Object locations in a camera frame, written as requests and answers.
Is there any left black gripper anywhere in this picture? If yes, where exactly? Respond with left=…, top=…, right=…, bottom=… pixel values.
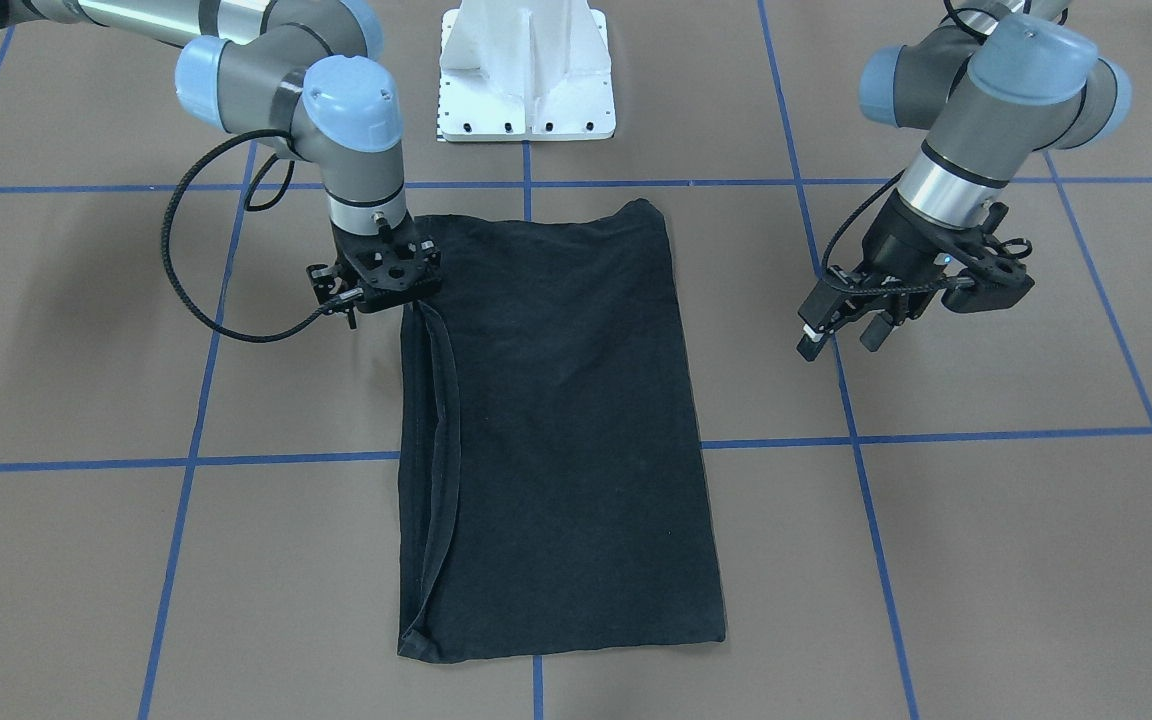
left=796, top=194, right=947, bottom=363

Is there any black printed t-shirt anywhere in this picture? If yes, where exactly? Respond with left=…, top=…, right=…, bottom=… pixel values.
left=397, top=199, right=726, bottom=664

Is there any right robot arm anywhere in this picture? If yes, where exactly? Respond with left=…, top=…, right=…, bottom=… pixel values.
left=0, top=1, right=410, bottom=236

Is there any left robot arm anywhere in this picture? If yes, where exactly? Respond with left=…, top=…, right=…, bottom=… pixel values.
left=797, top=1, right=1132, bottom=361

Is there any brown table mat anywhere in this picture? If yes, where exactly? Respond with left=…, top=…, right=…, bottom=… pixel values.
left=0, top=1, right=1152, bottom=719

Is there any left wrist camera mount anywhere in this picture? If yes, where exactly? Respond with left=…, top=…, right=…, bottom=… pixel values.
left=941, top=202, right=1036, bottom=314

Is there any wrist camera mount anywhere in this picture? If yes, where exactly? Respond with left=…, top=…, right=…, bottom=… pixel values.
left=306, top=215, right=444, bottom=331
left=941, top=202, right=1036, bottom=314

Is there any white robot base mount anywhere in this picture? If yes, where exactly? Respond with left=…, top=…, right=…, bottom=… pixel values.
left=435, top=1, right=617, bottom=143

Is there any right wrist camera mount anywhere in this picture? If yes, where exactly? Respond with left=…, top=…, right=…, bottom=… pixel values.
left=306, top=215, right=444, bottom=331

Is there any black braided cable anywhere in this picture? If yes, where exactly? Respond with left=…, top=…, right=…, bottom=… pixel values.
left=161, top=128, right=338, bottom=344

